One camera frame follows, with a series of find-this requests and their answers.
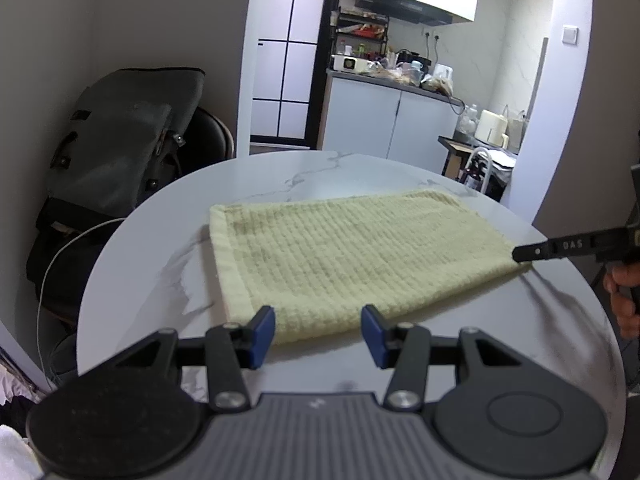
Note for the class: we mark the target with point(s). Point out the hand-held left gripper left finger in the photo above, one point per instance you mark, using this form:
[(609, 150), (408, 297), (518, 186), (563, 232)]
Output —
[(262, 335)]

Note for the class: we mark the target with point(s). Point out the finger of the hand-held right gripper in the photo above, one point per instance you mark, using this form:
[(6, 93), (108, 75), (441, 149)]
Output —
[(530, 253)]

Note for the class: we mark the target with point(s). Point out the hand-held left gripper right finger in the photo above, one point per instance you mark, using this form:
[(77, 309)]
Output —
[(372, 335)]

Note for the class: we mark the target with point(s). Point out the yellow towel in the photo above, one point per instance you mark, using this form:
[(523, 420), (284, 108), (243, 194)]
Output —
[(360, 255)]

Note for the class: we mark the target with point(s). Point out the person's right hand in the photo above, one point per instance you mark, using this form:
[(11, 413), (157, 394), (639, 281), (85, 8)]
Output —
[(627, 325)]

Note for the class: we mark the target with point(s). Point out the white metal stand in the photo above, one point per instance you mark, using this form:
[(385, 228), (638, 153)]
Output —
[(480, 152)]

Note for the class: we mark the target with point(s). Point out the wooden side table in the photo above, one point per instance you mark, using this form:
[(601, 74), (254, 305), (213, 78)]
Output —
[(452, 147)]

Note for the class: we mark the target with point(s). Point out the cream air fryer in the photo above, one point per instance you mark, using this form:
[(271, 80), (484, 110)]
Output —
[(490, 126)]

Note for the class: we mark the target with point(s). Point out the clear plastic bottles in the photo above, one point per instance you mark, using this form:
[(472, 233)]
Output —
[(466, 119)]

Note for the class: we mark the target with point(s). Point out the plastic food bag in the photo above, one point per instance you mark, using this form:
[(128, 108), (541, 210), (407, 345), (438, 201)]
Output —
[(438, 86)]

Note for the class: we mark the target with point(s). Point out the white kettle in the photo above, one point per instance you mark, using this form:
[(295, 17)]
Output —
[(442, 72)]

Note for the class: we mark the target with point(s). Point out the black bag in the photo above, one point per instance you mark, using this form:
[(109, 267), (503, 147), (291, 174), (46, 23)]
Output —
[(65, 270)]

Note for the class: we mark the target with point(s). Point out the white kitchen base cabinet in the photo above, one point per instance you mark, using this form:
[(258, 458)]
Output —
[(365, 115)]

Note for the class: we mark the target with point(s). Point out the black countertop appliance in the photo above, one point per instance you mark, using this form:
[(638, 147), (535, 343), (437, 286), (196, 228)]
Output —
[(412, 56)]

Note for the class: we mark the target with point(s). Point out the grey backpack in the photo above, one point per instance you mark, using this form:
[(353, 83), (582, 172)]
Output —
[(125, 135)]

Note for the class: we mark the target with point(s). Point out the white countertop appliance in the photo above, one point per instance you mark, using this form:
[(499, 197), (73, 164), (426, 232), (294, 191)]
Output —
[(350, 64)]

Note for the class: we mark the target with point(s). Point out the black-framed glass door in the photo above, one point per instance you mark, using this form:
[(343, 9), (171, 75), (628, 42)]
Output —
[(272, 70)]

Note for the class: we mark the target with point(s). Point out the black range hood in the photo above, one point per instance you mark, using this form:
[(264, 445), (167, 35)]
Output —
[(400, 7)]

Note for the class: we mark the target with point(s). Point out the white cloth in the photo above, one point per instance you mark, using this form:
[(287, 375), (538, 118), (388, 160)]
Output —
[(12, 460)]

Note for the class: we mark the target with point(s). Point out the black spice rack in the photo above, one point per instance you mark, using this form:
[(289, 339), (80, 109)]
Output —
[(360, 30)]

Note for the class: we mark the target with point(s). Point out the white light switch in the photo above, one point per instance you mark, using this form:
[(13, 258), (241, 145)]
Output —
[(570, 34)]

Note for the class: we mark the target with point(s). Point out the white wall socket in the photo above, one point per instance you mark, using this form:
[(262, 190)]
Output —
[(432, 36)]

